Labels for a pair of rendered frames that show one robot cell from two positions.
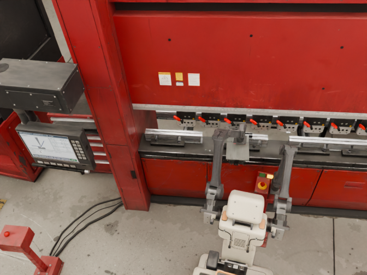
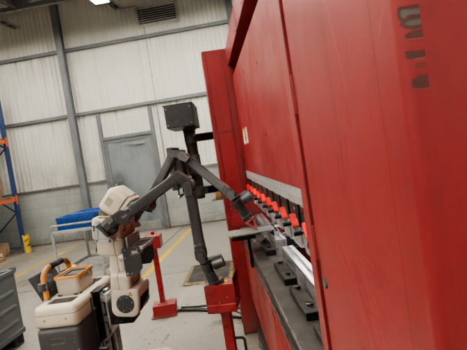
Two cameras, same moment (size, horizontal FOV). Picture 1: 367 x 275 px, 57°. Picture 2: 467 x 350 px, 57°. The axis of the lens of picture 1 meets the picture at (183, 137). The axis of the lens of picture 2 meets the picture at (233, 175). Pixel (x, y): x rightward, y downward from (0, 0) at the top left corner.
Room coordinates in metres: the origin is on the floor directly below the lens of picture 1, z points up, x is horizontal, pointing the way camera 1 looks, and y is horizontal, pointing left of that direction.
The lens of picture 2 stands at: (1.11, -2.94, 1.48)
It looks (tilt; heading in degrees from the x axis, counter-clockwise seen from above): 3 degrees down; 77
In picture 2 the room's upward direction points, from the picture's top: 9 degrees counter-clockwise
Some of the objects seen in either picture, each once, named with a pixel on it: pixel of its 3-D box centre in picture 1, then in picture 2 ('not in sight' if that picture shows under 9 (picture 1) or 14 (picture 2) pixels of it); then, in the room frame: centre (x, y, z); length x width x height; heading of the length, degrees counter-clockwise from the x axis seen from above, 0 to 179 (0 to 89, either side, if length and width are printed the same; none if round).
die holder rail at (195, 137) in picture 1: (173, 136); (263, 224); (1.99, 0.08, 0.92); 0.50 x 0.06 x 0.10; 80
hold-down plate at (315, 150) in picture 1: (310, 151); (284, 272); (1.73, -1.04, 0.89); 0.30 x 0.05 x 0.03; 80
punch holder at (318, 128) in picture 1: (313, 121); (285, 208); (1.79, -1.02, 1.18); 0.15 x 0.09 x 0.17; 80
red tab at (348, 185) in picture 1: (354, 185); not in sight; (1.56, -1.44, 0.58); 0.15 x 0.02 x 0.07; 80
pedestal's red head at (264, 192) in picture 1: (267, 187); (222, 289); (1.50, -0.65, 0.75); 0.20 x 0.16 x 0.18; 70
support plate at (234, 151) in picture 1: (237, 147); (249, 230); (1.75, -0.43, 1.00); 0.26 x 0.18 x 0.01; 170
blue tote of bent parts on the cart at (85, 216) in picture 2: not in sight; (81, 220); (0.44, 2.75, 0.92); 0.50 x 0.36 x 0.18; 161
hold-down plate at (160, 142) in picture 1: (167, 143); not in sight; (1.95, 0.14, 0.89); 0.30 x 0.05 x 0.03; 80
